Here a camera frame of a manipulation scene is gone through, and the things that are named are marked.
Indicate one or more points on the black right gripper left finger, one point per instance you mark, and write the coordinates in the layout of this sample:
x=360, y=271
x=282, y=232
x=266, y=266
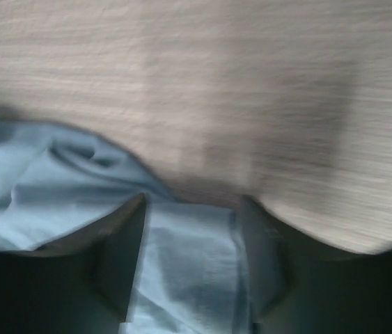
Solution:
x=79, y=283

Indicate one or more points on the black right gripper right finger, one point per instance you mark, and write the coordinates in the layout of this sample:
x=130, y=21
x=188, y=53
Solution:
x=299, y=284

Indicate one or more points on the grey-blue t-shirt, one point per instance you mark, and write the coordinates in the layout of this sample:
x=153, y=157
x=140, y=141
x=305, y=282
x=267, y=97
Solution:
x=55, y=179

